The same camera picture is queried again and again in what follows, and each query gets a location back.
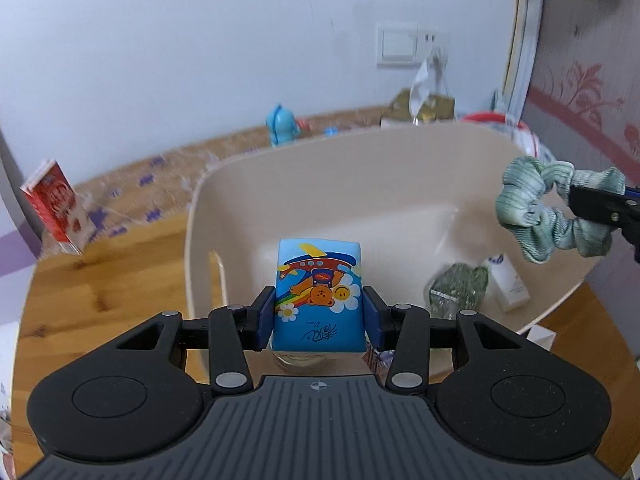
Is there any blue toy figure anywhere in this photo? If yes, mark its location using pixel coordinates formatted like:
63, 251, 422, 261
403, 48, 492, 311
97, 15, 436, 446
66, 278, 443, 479
265, 104, 303, 149

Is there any green fabric scrunchie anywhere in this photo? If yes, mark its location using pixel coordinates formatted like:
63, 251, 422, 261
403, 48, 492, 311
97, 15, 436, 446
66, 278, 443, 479
495, 156, 629, 265

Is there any red and white milk carton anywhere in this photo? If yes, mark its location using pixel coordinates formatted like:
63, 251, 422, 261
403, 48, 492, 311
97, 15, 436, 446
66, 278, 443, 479
20, 158, 99, 257

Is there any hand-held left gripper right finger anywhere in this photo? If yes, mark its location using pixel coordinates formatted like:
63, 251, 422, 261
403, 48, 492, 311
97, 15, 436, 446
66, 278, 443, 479
363, 286, 526, 391

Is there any olive gold box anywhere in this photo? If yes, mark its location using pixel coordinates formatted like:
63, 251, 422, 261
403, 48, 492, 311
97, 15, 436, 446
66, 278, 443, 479
389, 89, 457, 124

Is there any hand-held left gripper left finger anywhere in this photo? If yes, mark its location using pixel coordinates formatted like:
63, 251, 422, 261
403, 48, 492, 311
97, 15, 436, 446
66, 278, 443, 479
116, 286, 276, 396

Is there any green packet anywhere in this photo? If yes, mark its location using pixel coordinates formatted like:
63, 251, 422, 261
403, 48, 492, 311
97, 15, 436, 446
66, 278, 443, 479
425, 262, 490, 321

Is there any white wall switch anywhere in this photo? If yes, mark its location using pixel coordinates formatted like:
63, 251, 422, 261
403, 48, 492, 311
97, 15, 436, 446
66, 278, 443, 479
376, 22, 420, 67

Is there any purple packet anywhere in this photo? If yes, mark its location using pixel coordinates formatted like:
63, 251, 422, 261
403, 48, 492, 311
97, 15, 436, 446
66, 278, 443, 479
362, 346, 401, 376

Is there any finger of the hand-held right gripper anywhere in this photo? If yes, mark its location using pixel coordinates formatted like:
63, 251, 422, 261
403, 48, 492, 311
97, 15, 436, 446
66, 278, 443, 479
567, 185, 640, 264

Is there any white plastic bag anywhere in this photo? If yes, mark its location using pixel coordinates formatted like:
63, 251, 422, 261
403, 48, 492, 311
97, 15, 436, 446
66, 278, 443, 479
409, 57, 432, 112

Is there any red and white round container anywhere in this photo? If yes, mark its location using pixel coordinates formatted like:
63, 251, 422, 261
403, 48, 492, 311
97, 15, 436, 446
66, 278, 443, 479
460, 111, 556, 162

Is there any small white box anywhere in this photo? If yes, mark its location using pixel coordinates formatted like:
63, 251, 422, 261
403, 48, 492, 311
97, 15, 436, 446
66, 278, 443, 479
524, 324, 557, 354
482, 253, 531, 314

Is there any beige plastic basin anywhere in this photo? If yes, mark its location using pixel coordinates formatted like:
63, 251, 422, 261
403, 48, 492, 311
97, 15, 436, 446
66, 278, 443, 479
184, 122, 601, 376

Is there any beige curved frame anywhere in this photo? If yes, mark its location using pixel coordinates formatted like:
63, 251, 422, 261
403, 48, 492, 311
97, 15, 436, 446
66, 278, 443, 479
501, 0, 544, 113

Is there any blue cartoon tissue packet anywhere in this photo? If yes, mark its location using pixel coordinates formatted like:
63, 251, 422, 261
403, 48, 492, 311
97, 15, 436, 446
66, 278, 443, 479
270, 237, 369, 356

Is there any white wall outlet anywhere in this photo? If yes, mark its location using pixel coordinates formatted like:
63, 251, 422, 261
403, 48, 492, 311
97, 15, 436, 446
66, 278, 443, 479
417, 30, 451, 64

